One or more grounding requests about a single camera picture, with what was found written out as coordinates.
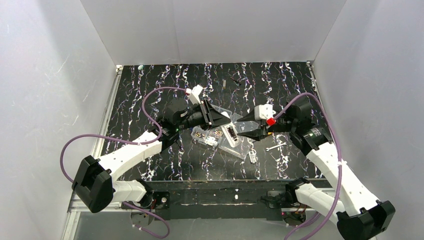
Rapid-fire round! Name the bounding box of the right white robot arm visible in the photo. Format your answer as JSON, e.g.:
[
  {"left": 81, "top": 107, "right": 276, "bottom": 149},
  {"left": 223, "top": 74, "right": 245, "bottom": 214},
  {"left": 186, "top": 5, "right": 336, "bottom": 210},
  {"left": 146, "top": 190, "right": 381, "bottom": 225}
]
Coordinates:
[{"left": 241, "top": 92, "right": 396, "bottom": 240}]

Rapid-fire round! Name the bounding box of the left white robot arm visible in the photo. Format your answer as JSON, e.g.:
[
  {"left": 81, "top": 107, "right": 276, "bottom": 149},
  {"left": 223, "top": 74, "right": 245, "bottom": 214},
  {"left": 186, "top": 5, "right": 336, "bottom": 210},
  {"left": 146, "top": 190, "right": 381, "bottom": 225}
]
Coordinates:
[{"left": 71, "top": 98, "right": 231, "bottom": 213}]

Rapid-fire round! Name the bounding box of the small silver wrench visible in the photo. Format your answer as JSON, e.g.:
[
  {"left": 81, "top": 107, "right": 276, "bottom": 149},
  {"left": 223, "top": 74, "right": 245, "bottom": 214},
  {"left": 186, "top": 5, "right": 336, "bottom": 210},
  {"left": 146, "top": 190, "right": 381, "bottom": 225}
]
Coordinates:
[{"left": 265, "top": 142, "right": 287, "bottom": 152}]

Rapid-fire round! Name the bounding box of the clear plastic screw box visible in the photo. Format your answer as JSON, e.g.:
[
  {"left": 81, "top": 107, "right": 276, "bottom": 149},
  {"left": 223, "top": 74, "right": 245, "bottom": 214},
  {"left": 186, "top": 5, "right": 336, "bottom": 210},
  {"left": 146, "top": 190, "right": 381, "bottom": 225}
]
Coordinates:
[{"left": 191, "top": 105, "right": 259, "bottom": 160}]

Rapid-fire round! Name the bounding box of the black hex key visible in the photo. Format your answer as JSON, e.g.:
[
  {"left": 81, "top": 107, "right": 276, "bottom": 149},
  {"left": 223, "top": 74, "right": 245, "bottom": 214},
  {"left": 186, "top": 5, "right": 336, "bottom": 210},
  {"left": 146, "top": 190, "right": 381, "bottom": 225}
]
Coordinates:
[{"left": 229, "top": 76, "right": 241, "bottom": 86}]

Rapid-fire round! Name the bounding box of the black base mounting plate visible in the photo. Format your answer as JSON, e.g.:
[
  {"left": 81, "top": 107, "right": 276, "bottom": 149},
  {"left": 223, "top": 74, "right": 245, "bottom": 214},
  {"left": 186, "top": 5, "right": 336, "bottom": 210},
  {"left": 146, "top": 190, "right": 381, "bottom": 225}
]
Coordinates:
[{"left": 147, "top": 180, "right": 309, "bottom": 223}]

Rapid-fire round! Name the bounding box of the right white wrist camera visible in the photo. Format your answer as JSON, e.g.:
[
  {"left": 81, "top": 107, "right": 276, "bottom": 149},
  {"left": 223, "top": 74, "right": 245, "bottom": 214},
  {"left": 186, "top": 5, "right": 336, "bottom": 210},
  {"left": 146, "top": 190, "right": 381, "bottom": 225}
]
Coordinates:
[{"left": 253, "top": 104, "right": 276, "bottom": 126}]

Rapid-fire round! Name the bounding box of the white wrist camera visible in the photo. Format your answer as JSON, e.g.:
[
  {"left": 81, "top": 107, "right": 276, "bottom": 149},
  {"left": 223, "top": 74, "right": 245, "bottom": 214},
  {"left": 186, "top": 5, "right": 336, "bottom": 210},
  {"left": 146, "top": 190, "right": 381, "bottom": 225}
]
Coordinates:
[
  {"left": 185, "top": 84, "right": 204, "bottom": 105},
  {"left": 253, "top": 104, "right": 276, "bottom": 126}
]

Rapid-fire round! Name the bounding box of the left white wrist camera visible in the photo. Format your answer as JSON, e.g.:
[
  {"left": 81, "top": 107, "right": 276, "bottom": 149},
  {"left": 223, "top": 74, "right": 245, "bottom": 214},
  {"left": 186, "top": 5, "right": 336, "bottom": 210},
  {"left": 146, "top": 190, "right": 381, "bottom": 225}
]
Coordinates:
[{"left": 185, "top": 84, "right": 204, "bottom": 105}]

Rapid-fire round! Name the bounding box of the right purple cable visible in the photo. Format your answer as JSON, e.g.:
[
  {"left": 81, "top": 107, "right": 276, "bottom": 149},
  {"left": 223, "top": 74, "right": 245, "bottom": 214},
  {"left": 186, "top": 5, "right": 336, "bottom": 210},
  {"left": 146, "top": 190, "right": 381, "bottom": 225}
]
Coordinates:
[{"left": 273, "top": 92, "right": 343, "bottom": 240}]

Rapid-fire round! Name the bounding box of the purple cable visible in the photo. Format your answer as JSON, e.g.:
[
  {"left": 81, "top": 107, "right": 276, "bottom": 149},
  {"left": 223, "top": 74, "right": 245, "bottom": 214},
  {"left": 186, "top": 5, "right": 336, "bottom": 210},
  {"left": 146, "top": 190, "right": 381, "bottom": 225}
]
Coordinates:
[
  {"left": 273, "top": 92, "right": 343, "bottom": 240},
  {"left": 60, "top": 86, "right": 191, "bottom": 239}
]

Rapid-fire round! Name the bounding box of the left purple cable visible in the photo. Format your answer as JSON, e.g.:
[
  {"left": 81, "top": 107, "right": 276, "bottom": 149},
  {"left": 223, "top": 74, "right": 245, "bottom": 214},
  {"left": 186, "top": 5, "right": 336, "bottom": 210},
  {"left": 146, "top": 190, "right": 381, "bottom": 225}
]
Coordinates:
[{"left": 60, "top": 86, "right": 191, "bottom": 239}]

